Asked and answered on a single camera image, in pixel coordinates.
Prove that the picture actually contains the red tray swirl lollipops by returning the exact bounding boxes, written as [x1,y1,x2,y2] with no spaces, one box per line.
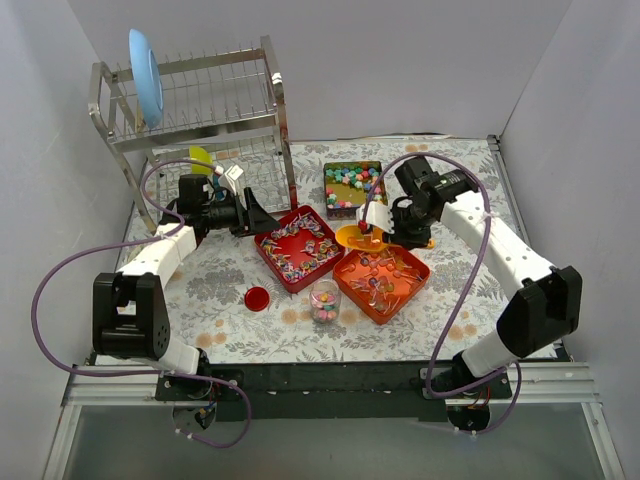
[254,205,345,293]

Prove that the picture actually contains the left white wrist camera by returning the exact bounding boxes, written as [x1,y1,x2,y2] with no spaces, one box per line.
[218,164,244,195]

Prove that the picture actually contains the floral table mat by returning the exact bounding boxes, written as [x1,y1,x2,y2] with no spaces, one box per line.
[94,139,556,364]

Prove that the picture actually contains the red jar lid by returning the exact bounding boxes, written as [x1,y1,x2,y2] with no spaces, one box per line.
[244,286,271,312]

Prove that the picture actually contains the blue plate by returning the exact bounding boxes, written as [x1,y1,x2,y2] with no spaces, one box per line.
[128,29,164,129]

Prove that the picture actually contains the lime green bowl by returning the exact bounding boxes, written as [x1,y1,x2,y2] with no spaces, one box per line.
[189,146,213,175]

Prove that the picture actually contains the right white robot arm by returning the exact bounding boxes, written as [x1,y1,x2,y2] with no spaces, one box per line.
[387,153,583,398]

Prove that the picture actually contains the dark tin star candies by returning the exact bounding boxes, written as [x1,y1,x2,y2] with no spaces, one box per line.
[323,161,388,220]

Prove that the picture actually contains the clear glass jar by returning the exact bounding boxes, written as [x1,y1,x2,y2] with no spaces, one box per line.
[309,279,341,323]

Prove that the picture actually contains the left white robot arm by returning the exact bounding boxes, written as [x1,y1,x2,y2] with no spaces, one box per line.
[92,173,279,400]

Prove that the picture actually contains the orange tray clear lollipops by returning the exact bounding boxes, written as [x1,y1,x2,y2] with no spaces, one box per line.
[333,247,431,325]

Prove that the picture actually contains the yellow plastic scoop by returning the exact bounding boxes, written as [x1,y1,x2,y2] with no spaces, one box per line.
[335,224,436,253]

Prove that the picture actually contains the steel dish rack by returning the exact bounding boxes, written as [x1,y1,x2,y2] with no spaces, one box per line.
[88,36,299,231]

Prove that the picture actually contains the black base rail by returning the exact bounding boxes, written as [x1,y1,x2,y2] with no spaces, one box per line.
[149,359,511,426]

